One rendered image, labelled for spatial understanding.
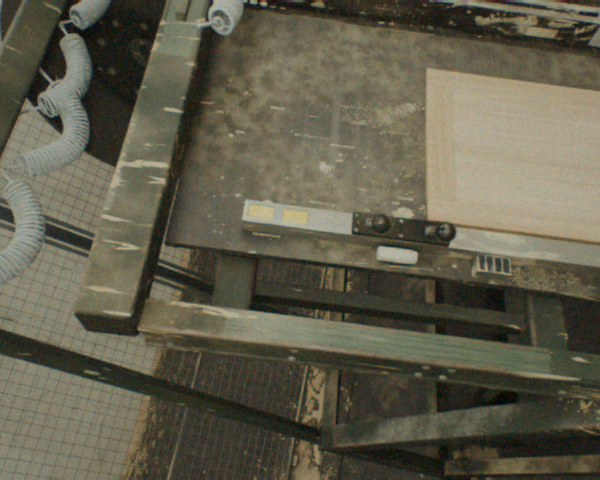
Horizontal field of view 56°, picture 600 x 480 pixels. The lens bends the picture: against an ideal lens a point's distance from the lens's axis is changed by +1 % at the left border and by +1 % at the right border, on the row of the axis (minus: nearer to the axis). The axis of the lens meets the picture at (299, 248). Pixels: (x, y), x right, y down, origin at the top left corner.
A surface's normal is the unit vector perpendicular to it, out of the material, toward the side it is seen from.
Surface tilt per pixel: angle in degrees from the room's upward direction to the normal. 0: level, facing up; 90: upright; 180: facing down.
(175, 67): 57
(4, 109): 90
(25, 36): 90
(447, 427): 0
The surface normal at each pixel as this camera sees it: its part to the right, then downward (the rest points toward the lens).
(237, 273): 0.09, -0.46
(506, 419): -0.78, -0.36
